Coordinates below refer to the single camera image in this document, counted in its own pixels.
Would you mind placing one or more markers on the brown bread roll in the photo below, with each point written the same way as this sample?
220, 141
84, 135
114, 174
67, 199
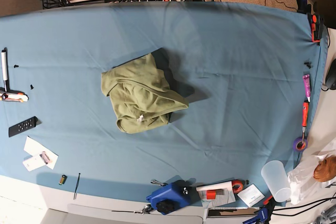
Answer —
325, 170

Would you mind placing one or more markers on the white booklet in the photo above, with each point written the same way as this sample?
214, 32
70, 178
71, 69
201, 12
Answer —
251, 195

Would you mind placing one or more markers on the blue clamp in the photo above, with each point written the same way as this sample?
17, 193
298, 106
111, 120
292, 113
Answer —
264, 213

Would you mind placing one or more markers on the orange block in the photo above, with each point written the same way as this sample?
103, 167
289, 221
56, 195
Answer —
211, 194

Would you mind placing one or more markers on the printed paper sheet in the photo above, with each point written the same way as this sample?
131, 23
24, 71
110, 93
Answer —
223, 197

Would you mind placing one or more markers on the small black clip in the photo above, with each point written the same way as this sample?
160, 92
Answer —
308, 64

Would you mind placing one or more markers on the blue table cloth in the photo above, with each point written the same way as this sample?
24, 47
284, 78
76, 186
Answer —
239, 65

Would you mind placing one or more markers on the black computer mouse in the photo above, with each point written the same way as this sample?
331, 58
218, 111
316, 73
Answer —
330, 81

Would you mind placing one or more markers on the translucent plastic cup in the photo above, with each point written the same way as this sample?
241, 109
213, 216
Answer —
275, 177

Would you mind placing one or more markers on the orange white utility knife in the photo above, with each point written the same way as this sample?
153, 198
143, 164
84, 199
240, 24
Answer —
10, 96

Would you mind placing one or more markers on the white paper sheet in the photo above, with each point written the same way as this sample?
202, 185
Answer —
32, 147

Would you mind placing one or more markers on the purple tape roll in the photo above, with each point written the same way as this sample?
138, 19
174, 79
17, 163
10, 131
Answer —
300, 144

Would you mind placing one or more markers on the orange handled screwdriver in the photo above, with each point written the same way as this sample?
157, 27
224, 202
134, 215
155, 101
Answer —
305, 109

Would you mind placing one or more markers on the white card with clip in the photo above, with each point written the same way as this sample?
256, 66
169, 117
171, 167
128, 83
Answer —
37, 161

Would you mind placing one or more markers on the black tweezers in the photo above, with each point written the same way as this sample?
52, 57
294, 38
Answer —
76, 187

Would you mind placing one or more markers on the white plastic bag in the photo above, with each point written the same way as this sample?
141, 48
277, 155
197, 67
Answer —
301, 180

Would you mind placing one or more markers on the purple tube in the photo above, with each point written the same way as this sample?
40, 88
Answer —
306, 80

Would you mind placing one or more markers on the olive green t-shirt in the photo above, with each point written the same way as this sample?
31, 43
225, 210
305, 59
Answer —
140, 95

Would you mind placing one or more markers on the orange tape roll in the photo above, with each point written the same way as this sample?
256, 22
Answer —
237, 185

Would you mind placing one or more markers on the black orange clamp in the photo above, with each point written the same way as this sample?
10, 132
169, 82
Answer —
315, 20

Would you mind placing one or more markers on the white marker pen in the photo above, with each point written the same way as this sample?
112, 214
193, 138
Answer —
4, 64

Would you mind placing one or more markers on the black remote control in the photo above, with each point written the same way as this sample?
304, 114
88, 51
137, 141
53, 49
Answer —
24, 126

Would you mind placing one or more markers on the blue plastic device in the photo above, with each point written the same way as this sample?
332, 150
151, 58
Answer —
168, 198

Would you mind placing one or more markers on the white paper roll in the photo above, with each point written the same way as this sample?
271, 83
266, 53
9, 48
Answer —
217, 186

